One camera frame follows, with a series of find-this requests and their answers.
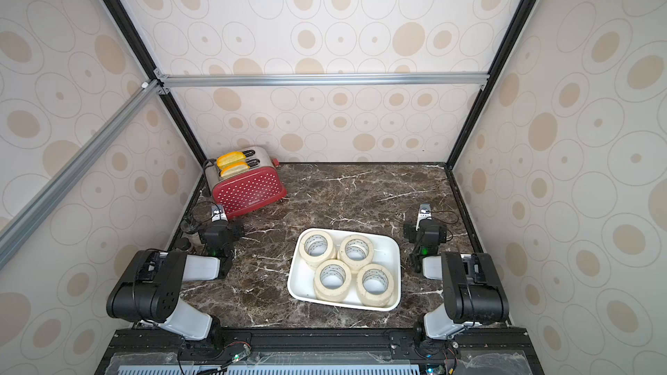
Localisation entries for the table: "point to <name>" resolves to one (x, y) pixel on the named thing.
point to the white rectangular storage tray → (386, 253)
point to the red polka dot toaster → (242, 180)
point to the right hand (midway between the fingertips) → (425, 220)
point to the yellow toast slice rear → (229, 158)
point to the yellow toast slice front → (234, 167)
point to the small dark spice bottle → (182, 243)
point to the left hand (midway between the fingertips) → (226, 216)
